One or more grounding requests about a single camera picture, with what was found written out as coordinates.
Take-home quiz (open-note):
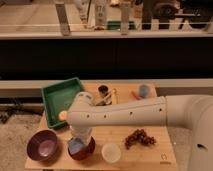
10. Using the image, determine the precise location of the purple bowl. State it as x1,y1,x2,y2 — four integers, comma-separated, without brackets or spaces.
27,130,58,162

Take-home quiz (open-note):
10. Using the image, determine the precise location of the orange ball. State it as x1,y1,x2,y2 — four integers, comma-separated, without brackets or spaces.
58,111,68,121

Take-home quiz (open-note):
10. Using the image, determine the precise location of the dark small cup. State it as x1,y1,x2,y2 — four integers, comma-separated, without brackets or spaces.
98,85,108,98

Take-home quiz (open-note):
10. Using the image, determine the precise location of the red bowl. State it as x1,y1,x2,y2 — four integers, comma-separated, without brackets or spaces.
68,138,95,161

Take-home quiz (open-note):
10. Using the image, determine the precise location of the blue sponge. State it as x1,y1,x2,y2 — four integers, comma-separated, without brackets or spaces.
68,138,85,154

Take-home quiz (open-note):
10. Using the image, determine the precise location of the red marker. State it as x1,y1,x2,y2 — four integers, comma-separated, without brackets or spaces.
131,91,142,100

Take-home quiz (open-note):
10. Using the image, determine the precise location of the wooden utensil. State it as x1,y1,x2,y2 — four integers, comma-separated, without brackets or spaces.
96,89,118,106

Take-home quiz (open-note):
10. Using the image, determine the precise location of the blue cup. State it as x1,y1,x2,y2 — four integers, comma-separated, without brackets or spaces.
139,85,150,98

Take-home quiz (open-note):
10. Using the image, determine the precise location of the brown grape bunch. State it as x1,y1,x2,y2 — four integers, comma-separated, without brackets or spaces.
124,129,156,150

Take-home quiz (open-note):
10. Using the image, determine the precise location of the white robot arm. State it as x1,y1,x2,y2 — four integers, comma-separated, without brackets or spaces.
67,92,213,171

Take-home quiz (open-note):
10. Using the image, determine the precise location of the green box background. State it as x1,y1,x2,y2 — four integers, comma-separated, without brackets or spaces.
107,20,136,30

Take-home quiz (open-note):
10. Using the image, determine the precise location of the green plastic tray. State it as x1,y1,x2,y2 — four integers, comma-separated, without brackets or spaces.
41,77,84,129

